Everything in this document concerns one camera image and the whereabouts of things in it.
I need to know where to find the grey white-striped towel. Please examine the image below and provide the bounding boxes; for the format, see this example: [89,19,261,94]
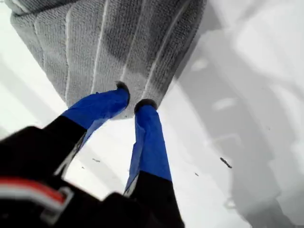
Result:
[9,0,207,119]

